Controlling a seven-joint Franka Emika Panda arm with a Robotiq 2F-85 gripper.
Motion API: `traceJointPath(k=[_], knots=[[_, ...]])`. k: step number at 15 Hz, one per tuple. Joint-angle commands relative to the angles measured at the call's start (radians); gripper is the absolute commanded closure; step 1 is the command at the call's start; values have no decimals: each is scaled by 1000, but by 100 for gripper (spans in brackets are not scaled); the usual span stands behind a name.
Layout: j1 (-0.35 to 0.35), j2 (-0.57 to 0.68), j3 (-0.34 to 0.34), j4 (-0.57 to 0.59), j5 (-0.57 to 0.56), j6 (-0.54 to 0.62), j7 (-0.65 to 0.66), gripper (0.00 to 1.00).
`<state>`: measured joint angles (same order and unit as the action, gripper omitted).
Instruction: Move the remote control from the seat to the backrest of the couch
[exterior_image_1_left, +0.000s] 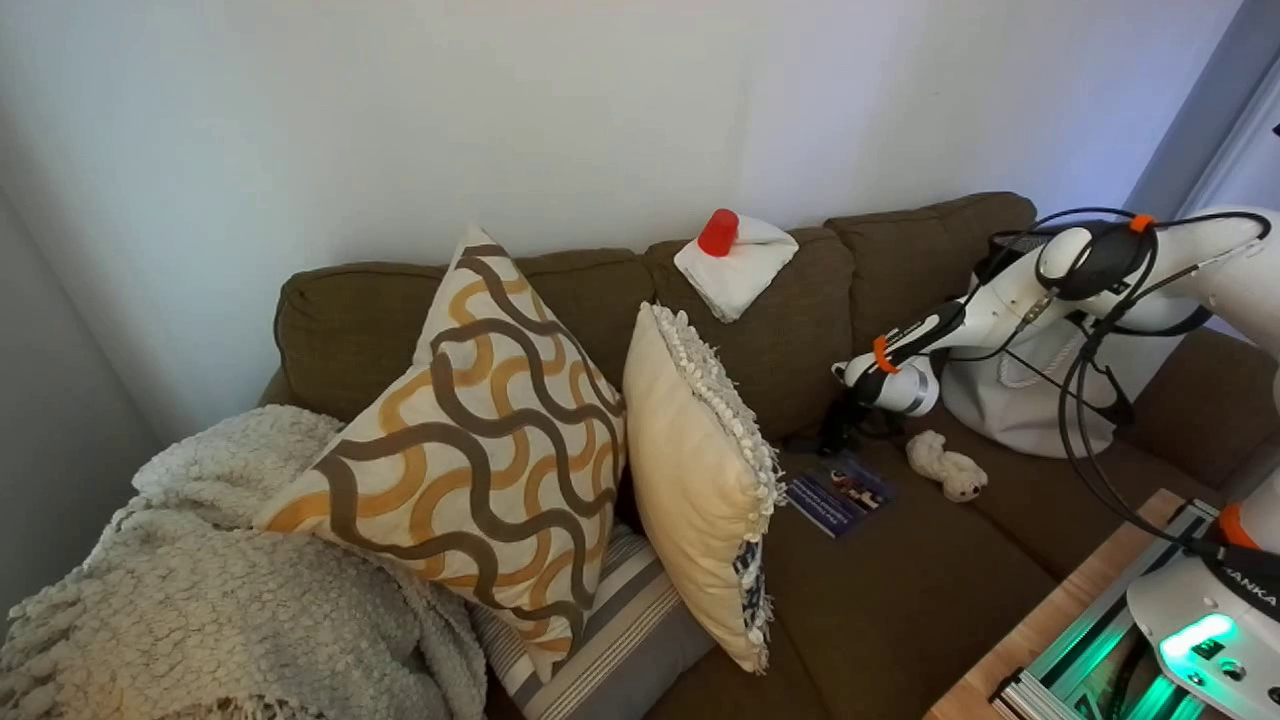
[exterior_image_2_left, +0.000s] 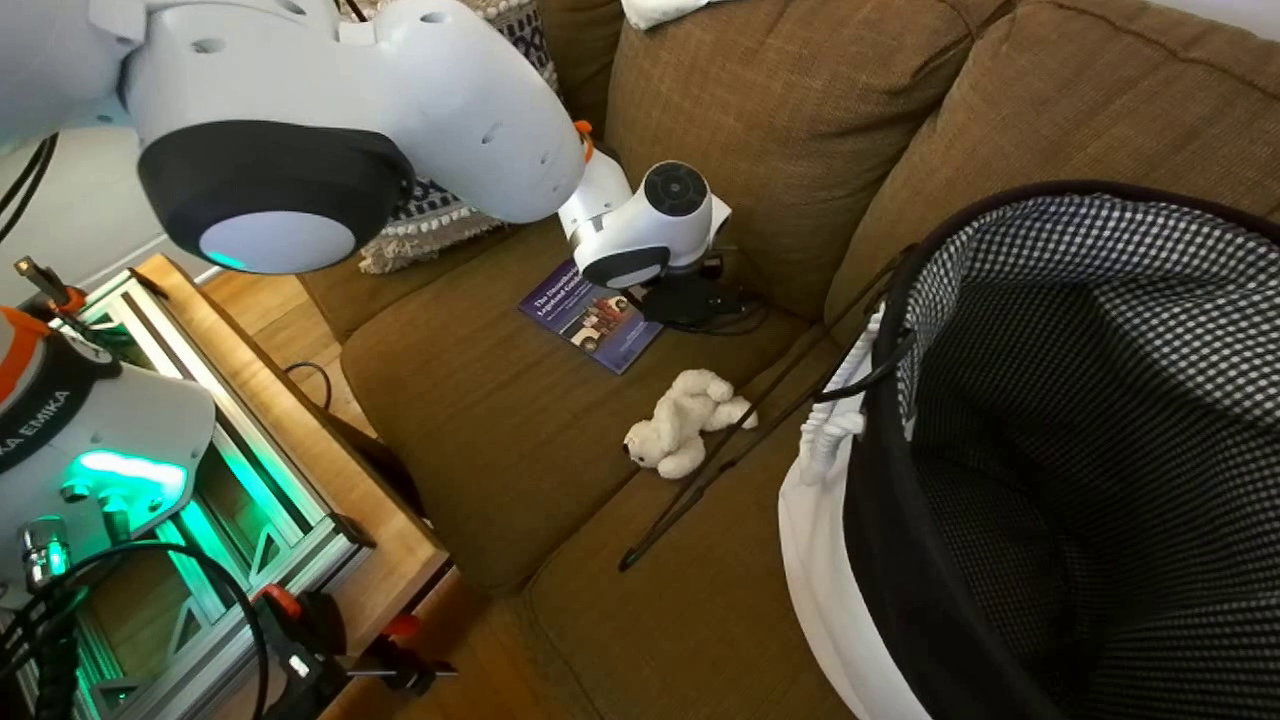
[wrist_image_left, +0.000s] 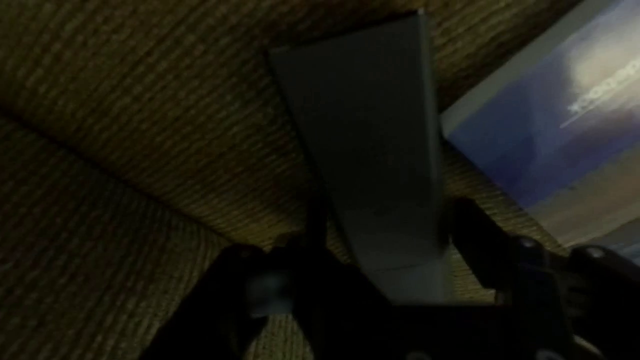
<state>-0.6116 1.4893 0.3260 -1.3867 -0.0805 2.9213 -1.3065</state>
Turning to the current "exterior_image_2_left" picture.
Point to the wooden table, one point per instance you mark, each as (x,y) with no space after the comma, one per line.
(333,467)

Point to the orange black clamp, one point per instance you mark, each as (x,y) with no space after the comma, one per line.
(403,652)
(305,626)

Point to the blue paperback book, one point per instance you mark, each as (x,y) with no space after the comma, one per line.
(587,316)

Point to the aluminium mount frame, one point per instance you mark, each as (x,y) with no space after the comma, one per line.
(253,523)

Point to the brown fabric couch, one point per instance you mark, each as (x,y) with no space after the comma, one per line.
(744,120)

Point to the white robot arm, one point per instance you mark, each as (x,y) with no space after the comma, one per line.
(442,107)

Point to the white black mesh laundry hamper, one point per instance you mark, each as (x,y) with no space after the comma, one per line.
(1067,467)

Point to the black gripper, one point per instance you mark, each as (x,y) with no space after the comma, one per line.
(686,301)

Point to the white teddy bear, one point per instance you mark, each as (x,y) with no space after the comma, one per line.
(686,421)

